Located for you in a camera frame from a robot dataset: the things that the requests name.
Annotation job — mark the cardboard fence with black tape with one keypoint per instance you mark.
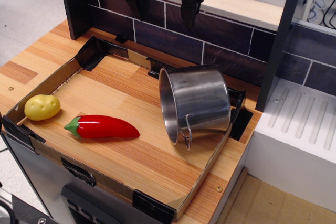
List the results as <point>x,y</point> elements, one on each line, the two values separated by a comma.
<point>150,138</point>

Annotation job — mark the white toy sink drainboard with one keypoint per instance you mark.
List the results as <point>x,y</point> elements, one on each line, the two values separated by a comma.
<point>293,145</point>

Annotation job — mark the stainless steel pot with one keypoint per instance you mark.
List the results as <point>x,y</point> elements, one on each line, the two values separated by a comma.
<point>194,102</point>

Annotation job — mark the black oven control panel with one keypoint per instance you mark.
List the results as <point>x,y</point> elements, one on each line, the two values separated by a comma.
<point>82,210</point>

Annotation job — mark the dark shelf side post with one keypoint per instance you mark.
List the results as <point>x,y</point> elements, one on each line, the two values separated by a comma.
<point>274,68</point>

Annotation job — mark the yellow toy potato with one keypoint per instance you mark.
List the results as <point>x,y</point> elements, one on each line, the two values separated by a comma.
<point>42,107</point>

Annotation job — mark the red toy chili pepper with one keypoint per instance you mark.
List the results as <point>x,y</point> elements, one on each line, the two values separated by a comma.
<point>98,126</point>

